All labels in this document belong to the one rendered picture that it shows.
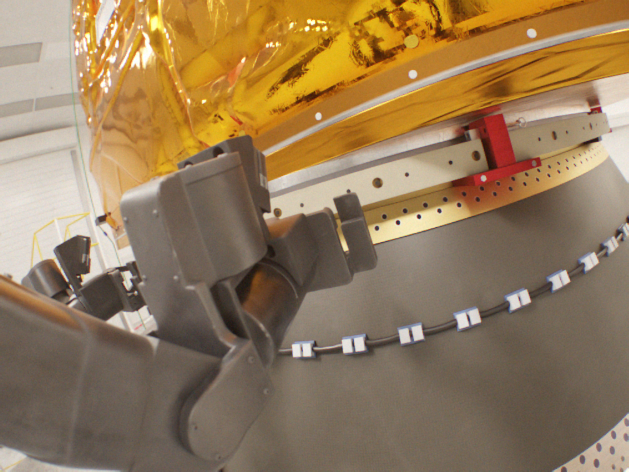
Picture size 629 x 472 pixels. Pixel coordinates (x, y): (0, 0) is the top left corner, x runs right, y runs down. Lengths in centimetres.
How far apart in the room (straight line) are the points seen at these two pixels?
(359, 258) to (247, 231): 13
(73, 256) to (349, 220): 38
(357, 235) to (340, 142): 22
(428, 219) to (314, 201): 17
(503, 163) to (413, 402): 35
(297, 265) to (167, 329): 9
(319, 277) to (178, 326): 13
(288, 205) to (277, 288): 29
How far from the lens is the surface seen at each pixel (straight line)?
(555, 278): 51
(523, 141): 52
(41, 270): 52
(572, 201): 62
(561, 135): 60
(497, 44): 40
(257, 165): 23
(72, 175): 839
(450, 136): 51
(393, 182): 44
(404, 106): 41
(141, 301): 49
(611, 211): 72
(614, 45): 41
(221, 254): 16
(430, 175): 45
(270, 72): 50
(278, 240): 20
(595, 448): 61
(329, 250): 25
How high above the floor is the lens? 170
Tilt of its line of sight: 7 degrees down
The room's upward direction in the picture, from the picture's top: 17 degrees counter-clockwise
